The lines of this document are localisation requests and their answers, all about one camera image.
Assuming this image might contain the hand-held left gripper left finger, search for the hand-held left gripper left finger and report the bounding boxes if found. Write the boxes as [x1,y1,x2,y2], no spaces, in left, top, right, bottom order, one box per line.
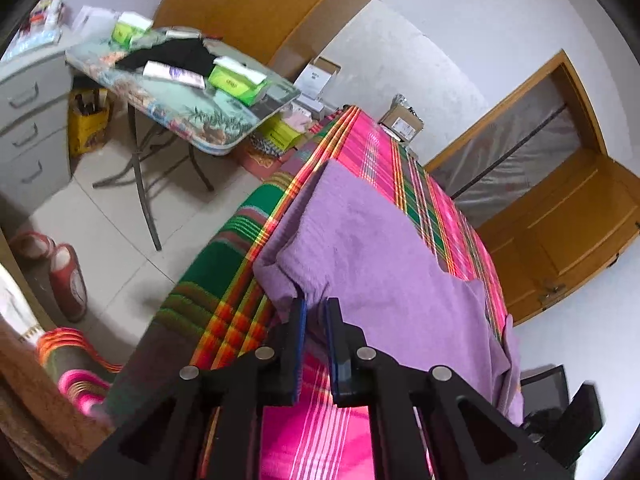
[75,299,307,480]

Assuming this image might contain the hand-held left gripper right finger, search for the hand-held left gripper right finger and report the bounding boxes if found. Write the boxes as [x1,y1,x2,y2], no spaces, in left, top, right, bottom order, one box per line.
[325,298,571,480]

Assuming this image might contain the purple fleece pants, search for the purple fleece pants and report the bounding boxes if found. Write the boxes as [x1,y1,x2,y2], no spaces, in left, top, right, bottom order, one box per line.
[252,159,523,426]

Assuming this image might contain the pink plaid bed sheet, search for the pink plaid bed sheet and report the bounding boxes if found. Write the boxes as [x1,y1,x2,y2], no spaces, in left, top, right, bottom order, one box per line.
[105,105,506,480]

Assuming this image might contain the pink floor mat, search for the pink floor mat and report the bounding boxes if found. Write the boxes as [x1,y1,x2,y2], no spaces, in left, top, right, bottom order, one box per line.
[240,147,296,181]

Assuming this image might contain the wooden door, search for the wooden door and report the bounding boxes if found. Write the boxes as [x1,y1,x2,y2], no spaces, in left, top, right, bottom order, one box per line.
[477,152,640,326]

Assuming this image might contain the houndstooth cloth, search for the houndstooth cloth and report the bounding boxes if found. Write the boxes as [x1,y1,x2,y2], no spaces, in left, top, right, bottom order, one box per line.
[247,132,286,158]

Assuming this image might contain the yellow cardboard box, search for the yellow cardboard box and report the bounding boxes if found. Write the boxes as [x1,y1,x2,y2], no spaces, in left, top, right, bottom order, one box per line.
[260,115,306,153]

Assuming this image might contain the pink packet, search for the pink packet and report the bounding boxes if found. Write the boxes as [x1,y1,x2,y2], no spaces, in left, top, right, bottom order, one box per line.
[282,110,313,131]

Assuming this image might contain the flat white box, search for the flat white box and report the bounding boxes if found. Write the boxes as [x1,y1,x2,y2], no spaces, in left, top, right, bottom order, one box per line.
[292,97,326,121]

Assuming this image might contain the red slipper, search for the red slipper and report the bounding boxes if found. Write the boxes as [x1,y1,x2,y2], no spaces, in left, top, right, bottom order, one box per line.
[10,230,56,262]
[47,244,88,323]

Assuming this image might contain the brown cardboard box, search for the brown cardboard box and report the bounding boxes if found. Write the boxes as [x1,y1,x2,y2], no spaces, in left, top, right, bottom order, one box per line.
[377,94,425,141]

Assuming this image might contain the bamboo print folding table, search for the bamboo print folding table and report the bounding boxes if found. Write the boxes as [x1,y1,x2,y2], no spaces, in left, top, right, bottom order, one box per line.
[65,27,303,252]

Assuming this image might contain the white cardboard box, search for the white cardboard box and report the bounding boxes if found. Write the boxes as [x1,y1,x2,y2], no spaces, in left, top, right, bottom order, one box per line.
[295,56,342,98]

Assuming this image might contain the green tissue pack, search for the green tissue pack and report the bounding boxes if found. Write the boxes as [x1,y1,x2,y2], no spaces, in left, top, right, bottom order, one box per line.
[207,56,268,106]
[111,12,153,48]

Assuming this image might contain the clear plastic door curtain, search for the clear plastic door curtain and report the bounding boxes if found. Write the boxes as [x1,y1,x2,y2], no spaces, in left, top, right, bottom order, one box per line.
[440,72,593,228]

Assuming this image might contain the white embroidered cloth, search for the white embroidered cloth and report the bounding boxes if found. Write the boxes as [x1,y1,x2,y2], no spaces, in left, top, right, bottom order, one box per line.
[0,265,41,346]

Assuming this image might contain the white cream tube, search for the white cream tube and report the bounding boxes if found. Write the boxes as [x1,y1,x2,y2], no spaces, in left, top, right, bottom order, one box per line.
[142,61,206,88]

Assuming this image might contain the yellow crate with bottles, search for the yellow crate with bottles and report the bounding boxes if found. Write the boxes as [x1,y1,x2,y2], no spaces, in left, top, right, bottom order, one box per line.
[67,87,111,156]

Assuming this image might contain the black cloth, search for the black cloth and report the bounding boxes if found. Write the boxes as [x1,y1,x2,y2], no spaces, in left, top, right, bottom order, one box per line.
[116,37,216,77]

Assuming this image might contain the wooden wardrobe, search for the wooden wardrobe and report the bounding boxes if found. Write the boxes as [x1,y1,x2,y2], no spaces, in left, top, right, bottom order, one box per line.
[152,0,421,81]

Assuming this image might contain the grey drawer cabinet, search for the grey drawer cabinet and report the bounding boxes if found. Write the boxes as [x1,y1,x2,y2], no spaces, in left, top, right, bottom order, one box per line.
[0,27,76,206]

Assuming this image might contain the small white box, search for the small white box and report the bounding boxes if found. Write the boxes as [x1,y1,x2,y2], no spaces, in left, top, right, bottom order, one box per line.
[75,5,118,33]

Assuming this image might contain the group of bottles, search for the group of bottles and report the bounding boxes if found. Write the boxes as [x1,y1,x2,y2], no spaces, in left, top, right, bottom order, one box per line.
[17,0,69,46]

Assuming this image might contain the metal door handle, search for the metal door handle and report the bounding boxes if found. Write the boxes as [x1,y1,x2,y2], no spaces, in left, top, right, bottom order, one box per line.
[537,280,567,304]

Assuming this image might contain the wooden door frame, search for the wooden door frame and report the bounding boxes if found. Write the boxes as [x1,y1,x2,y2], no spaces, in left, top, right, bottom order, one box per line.
[424,50,608,181]

